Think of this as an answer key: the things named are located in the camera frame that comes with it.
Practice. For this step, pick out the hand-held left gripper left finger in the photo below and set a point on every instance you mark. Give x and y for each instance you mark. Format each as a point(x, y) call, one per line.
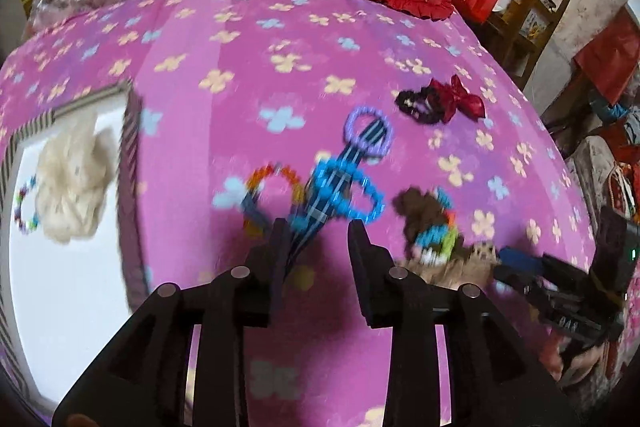
point(279, 252)

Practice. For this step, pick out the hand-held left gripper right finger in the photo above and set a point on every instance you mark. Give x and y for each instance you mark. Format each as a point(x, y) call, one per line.
point(356, 252)

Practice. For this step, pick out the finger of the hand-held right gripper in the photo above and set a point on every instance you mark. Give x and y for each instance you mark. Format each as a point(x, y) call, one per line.
point(520, 259)
point(515, 282)

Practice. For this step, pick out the beige leopard scrunchie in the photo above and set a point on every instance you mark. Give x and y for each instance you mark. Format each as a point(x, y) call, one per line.
point(465, 267)

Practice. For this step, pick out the blue striped hair band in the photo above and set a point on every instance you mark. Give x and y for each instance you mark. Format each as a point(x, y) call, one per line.
point(320, 202)

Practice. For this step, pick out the brown scrunchie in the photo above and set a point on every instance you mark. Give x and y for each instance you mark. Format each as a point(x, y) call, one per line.
point(417, 209)

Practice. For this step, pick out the black scrunchie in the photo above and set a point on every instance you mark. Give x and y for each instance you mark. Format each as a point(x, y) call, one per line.
point(415, 104)

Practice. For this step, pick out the striped-edge white box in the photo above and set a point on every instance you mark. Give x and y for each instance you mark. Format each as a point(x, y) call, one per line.
point(75, 297)

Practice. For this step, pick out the person's right hand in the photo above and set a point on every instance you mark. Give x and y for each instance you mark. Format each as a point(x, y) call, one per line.
point(575, 362)

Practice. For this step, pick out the pink floral bed sheet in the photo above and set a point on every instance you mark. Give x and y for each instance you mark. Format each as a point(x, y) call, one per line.
point(280, 82)

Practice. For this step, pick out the white fluffy scrunchie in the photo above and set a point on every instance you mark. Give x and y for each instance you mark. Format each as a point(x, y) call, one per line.
point(75, 177)

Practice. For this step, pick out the red cloth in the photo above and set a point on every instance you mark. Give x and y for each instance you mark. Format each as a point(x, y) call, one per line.
point(610, 57)

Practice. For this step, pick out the wooden chair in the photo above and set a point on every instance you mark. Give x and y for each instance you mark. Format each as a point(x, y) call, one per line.
point(530, 27)

